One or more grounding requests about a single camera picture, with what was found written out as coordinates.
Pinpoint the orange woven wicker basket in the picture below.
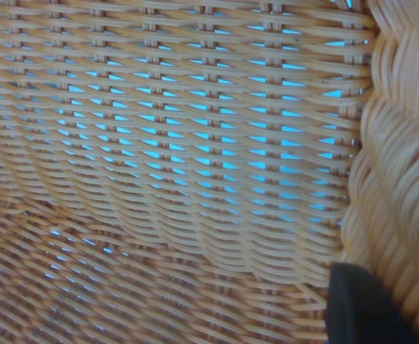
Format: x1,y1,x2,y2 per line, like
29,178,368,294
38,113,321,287
0,0,419,344

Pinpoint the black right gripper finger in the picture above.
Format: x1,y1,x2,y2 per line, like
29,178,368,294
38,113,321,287
324,262,411,344

